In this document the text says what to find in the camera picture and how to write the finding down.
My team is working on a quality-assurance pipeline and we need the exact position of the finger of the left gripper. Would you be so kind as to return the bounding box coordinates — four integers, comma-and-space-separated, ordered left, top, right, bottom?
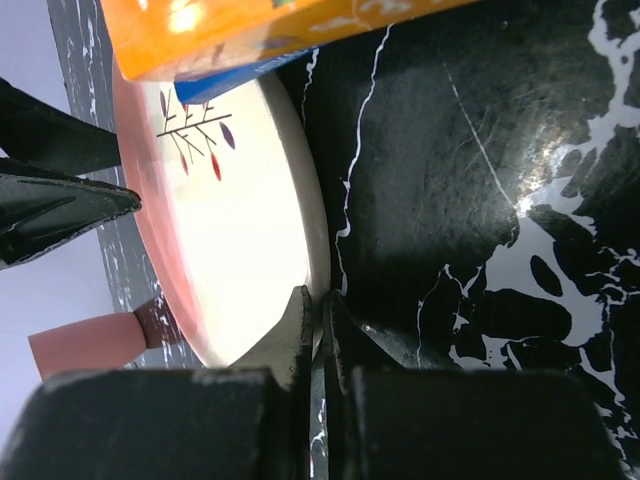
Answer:
1, 80, 121, 173
1, 157, 141, 269

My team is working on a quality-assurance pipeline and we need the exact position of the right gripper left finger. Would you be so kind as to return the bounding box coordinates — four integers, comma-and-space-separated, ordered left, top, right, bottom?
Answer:
1, 286, 312, 479

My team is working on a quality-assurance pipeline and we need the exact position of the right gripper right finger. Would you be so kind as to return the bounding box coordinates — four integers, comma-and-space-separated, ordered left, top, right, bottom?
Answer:
323, 292, 623, 479

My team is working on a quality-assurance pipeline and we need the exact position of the pink cream floral plate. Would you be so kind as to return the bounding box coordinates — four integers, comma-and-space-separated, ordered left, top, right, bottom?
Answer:
112, 70, 331, 367

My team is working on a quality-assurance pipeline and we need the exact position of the pink plastic cup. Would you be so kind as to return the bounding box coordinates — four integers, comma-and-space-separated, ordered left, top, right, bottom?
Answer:
28, 312, 146, 380

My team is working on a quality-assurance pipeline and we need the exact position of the blue book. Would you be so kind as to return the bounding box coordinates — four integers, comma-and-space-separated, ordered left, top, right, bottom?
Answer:
174, 48, 313, 105

